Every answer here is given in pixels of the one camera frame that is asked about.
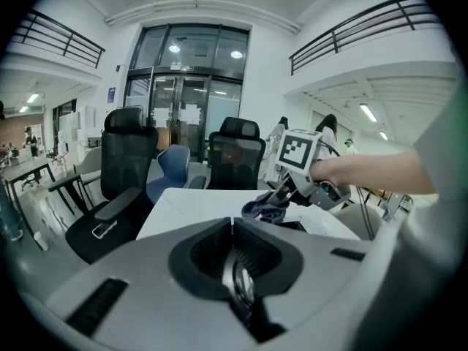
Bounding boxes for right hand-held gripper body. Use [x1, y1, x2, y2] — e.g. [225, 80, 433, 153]
[274, 127, 352, 211]

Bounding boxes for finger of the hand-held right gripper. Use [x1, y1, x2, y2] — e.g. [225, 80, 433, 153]
[268, 173, 312, 206]

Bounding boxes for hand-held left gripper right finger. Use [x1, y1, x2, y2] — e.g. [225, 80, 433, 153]
[233, 217, 374, 343]

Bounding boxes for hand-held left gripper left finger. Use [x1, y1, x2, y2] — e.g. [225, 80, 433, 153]
[47, 217, 253, 344]

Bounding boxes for dark blue cloth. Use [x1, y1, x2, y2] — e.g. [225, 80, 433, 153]
[241, 191, 293, 227]

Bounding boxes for person's right forearm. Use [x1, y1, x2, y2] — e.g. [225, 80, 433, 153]
[349, 150, 439, 196]

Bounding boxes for person's right hand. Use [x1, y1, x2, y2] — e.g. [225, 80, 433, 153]
[309, 157, 354, 186]

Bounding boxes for black office chair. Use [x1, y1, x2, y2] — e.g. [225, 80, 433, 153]
[47, 107, 160, 265]
[189, 116, 267, 192]

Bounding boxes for smartphone with white case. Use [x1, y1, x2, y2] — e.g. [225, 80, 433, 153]
[91, 219, 118, 240]

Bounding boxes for glass entrance doors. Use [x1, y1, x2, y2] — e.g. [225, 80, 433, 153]
[124, 23, 252, 164]

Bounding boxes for white marble table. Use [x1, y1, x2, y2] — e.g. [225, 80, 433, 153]
[135, 187, 362, 241]

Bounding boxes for black balcony railing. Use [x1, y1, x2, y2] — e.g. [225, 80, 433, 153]
[288, 0, 443, 76]
[10, 9, 106, 69]

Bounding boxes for blue shell chair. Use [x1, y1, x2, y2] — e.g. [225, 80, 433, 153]
[146, 144, 192, 205]

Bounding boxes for beige armchair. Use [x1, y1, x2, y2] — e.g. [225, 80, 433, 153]
[72, 146, 104, 197]

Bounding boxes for dark grey table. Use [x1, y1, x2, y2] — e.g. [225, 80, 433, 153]
[1, 155, 59, 235]

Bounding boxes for white tall cabinet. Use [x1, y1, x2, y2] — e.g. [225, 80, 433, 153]
[78, 105, 97, 138]

